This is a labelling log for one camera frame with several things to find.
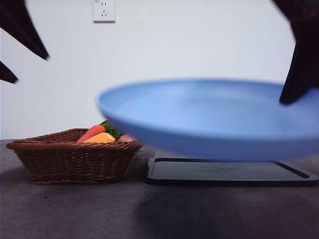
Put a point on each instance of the brown egg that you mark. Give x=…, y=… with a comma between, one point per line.
x=125, y=138

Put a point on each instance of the brown wicker basket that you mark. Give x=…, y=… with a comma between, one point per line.
x=74, y=161

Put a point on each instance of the blue round plate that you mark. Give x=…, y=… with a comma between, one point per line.
x=199, y=117

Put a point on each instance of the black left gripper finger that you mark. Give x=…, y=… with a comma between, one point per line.
x=6, y=73
x=20, y=25

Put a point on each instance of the dark rectangular tray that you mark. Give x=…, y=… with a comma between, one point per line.
x=224, y=173

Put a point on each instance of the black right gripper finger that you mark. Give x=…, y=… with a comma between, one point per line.
x=302, y=72

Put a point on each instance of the orange carrot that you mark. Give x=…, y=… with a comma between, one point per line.
x=93, y=131

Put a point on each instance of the yellow corn cob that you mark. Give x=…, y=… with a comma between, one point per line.
x=101, y=138

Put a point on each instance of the white wall socket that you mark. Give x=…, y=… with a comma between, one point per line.
x=104, y=11

